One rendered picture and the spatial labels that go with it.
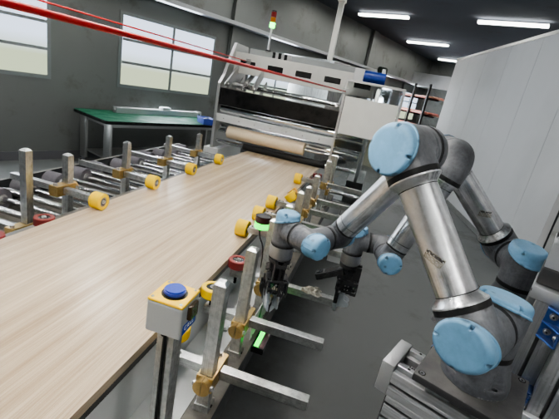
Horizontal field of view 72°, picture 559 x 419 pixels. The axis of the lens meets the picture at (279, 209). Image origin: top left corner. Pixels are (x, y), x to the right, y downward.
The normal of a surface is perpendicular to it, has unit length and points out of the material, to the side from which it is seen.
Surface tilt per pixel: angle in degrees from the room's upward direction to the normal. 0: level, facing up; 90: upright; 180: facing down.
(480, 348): 96
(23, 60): 90
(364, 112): 90
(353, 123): 90
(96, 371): 0
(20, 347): 0
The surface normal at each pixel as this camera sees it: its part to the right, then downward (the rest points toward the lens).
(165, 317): -0.26, 0.26
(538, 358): -0.61, 0.14
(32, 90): 0.77, 0.33
